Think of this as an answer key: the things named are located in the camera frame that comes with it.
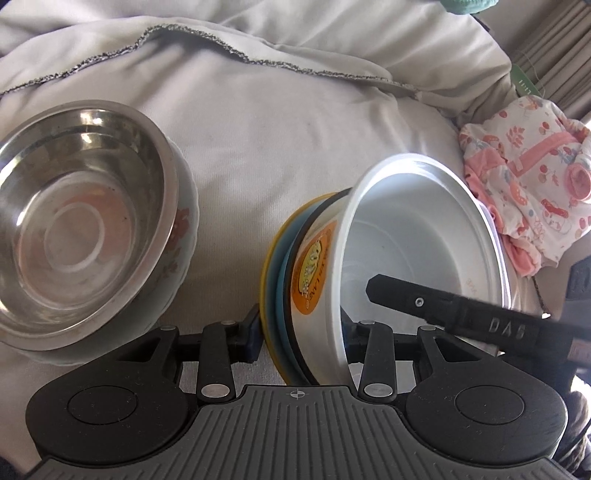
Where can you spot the green tag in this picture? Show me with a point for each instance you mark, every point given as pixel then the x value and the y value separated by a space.
pixel 524 81

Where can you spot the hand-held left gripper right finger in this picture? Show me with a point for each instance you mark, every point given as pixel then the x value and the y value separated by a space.
pixel 376 350

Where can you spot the white floral plate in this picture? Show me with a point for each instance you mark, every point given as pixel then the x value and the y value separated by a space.
pixel 186 230

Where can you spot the beige blanket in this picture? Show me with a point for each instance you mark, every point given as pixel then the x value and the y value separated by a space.
pixel 277 138

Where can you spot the white bowl with yellow rim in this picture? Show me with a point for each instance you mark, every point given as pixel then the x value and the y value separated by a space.
pixel 268 286

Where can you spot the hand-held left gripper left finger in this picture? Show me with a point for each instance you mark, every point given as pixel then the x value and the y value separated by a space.
pixel 253 339

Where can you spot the red and white plastic tray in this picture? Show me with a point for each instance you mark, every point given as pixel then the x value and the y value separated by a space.
pixel 507 277

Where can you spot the pink printed baby clothes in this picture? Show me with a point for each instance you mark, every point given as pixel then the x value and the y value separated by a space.
pixel 531 184

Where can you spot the blue bowl with black rim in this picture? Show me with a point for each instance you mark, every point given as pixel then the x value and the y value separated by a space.
pixel 282 300

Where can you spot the green towel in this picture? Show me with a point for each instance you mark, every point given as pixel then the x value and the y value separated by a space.
pixel 466 3

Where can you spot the white printed paper bowl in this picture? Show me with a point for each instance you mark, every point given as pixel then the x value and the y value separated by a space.
pixel 397 230

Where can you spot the stainless steel bowl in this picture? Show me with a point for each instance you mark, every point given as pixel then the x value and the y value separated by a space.
pixel 78 221

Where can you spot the grey curtain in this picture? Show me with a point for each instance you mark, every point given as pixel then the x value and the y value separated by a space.
pixel 549 46

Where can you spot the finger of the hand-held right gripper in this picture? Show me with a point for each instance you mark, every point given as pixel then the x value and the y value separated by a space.
pixel 471 321
pixel 581 281

